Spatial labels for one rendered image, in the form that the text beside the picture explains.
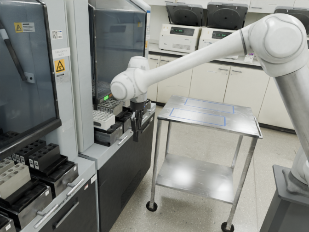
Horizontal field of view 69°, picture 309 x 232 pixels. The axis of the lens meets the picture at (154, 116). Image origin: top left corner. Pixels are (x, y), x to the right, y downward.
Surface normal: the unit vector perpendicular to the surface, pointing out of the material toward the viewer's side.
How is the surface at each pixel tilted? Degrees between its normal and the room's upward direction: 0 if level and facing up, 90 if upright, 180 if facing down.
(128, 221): 0
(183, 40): 90
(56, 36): 90
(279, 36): 85
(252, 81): 90
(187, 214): 0
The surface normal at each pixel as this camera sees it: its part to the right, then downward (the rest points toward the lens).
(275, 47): -0.28, 0.25
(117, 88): -0.41, 0.43
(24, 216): 0.94, 0.21
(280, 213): -0.91, 0.11
